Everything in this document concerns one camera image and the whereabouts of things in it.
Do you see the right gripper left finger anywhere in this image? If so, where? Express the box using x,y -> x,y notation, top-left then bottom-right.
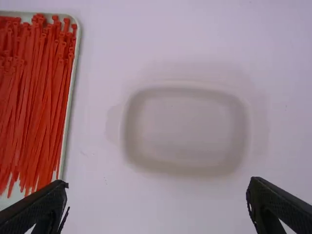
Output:
0,179 -> 71,234

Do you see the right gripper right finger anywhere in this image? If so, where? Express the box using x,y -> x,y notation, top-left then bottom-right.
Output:
245,176 -> 312,234

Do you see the white dish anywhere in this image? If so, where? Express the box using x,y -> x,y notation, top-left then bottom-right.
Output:
106,81 -> 268,176

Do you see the pale tray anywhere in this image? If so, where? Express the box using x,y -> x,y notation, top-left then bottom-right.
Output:
0,10 -> 83,195

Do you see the row of orange cable ties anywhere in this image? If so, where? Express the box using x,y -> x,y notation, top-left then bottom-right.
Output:
0,14 -> 78,198

